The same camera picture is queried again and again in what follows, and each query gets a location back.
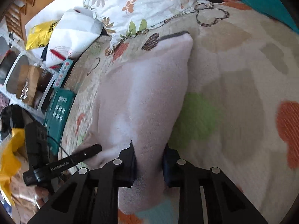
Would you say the white plastic bag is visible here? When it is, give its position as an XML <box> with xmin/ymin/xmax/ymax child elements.
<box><xmin>44</xmin><ymin>8</ymin><xmax>104</xmax><ymax>67</ymax></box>

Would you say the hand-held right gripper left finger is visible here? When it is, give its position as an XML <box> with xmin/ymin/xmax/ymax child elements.
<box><xmin>27</xmin><ymin>140</ymin><xmax>137</xmax><ymax>224</ymax></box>

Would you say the white shelf rack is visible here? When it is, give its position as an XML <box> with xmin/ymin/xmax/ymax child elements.
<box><xmin>0</xmin><ymin>35</ymin><xmax>61</xmax><ymax>119</ymax></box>

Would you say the black cable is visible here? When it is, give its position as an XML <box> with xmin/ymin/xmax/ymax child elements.
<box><xmin>48</xmin><ymin>136</ymin><xmax>78</xmax><ymax>171</ymax></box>

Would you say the yellow cloth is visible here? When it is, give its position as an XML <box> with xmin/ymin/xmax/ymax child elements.
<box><xmin>0</xmin><ymin>128</ymin><xmax>25</xmax><ymax>203</ymax></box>

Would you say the long patterned box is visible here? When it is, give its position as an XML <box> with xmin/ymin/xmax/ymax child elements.
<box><xmin>53</xmin><ymin>59</ymin><xmax>75</xmax><ymax>88</ymax></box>

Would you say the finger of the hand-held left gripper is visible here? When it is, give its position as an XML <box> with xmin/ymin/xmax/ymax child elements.
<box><xmin>68</xmin><ymin>144</ymin><xmax>103</xmax><ymax>166</ymax></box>

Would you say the teal plush cloth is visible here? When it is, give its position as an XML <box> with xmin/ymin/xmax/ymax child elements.
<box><xmin>234</xmin><ymin>0</ymin><xmax>299</xmax><ymax>34</ymax></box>

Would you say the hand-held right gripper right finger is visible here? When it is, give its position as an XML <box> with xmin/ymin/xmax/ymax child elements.
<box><xmin>162</xmin><ymin>145</ymin><xmax>269</xmax><ymax>224</ymax></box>

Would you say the black bag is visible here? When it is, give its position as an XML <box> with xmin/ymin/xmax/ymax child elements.
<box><xmin>0</xmin><ymin>105</ymin><xmax>31</xmax><ymax>140</ymax></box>

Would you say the wooden lattice rack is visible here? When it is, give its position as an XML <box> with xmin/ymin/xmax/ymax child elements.
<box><xmin>5</xmin><ymin>0</ymin><xmax>54</xmax><ymax>42</ymax></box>

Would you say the yellow plastic bag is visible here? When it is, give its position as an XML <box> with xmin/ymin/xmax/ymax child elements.
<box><xmin>25</xmin><ymin>21</ymin><xmax>59</xmax><ymax>50</ymax></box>

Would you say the white small garment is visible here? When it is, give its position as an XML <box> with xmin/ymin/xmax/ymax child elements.
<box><xmin>85</xmin><ymin>31</ymin><xmax>194</xmax><ymax>215</ymax></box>

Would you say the white floral pillow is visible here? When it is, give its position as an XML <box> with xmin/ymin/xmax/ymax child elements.
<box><xmin>83</xmin><ymin>0</ymin><xmax>213</xmax><ymax>49</ymax></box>

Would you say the floral bedsheet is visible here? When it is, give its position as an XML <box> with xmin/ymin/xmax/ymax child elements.
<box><xmin>58</xmin><ymin>0</ymin><xmax>299</xmax><ymax>224</ymax></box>

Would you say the teal box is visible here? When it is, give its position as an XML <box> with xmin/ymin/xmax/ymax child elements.
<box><xmin>43</xmin><ymin>87</ymin><xmax>76</xmax><ymax>154</ymax></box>

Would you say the brown cardboard box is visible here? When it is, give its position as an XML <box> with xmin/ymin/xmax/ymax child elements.
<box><xmin>16</xmin><ymin>65</ymin><xmax>50</xmax><ymax>105</ymax></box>

